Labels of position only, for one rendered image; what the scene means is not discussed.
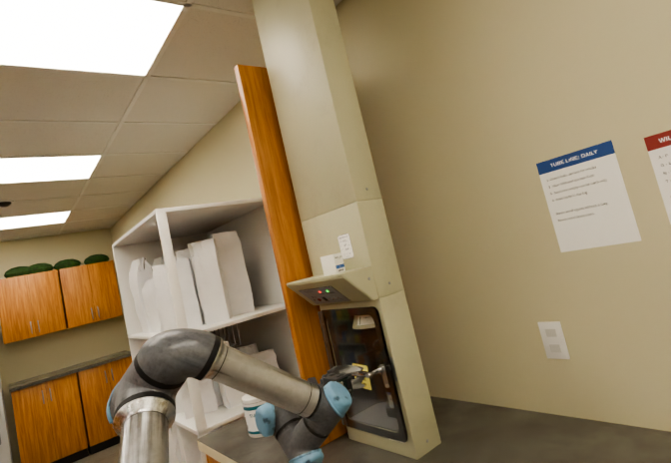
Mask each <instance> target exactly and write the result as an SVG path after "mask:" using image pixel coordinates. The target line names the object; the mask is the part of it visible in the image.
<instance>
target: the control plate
mask: <svg viewBox="0 0 671 463"><path fill-rule="evenodd" d="M327 290H328V291H329V292H327ZM319 291H320V292H319ZM299 292H300V293H302V294H303V295H304V296H306V297H307V298H309V299H310V300H311V301H313V302H314V303H315V304H320V303H331V302H341V301H350V300H349V299H348V298H346V297H345V296H344V295H342V294H341V293H340V292H339V291H337V290H336V289H335V288H333V287H332V286H325V287H318V288H311V289H304V290H299ZM338 296H339V298H337V297H338ZM322 297H325V298H326V299H329V297H330V298H331V299H329V301H325V300H324V299H323V298H322ZM334 297H335V299H334ZM318 298H320V299H321V300H322V301H319V300H318ZM314 299H315V300H316V301H314Z"/></svg>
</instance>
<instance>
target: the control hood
mask: <svg viewBox="0 0 671 463"><path fill-rule="evenodd" d="M325 286H332V287H333V288H335V289H336V290H337V291H339V292H340V293H341V294H342V295H344V296H345V297H346V298H348V299H349V300H350V301H341V302H331V303H320V304H315V303H314V302H313V301H311V300H310V299H309V298H307V297H306V296H304V295H303V294H302V293H300V292H299V290H304V289H311V288H318V287H325ZM287 287H288V288H290V289H291V290H292V291H294V292H295V293H297V294H298V295H299V296H301V297H302V298H304V299H305V300H306V301H308V302H309V303H310V304H312V305H324V304H336V303H347V302H358V301H370V300H376V299H378V295H377V290H376V286H375V282H374V278H373V273H372V269H371V266H366V267H361V268H355V269H350V270H346V271H343V272H340V273H336V274H331V275H326V276H324V275H323V274H322V275H317V276H312V277H308V278H304V279H300V280H296V281H293V282H289V283H287Z"/></svg>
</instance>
